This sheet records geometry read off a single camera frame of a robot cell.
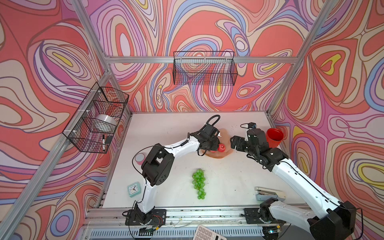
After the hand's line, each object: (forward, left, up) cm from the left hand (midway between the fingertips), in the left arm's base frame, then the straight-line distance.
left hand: (218, 145), depth 91 cm
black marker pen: (-9, +60, +17) cm, 63 cm away
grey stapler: (-26, -23, -7) cm, 35 cm away
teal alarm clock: (-25, +48, -5) cm, 54 cm away
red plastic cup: (+2, -33, +5) cm, 34 cm away
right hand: (-6, -9, +10) cm, 15 cm away
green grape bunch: (-21, +13, -4) cm, 25 cm away
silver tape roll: (-3, +58, +25) cm, 63 cm away
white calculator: (-44, +11, -7) cm, 46 cm away
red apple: (0, -2, -3) cm, 4 cm away
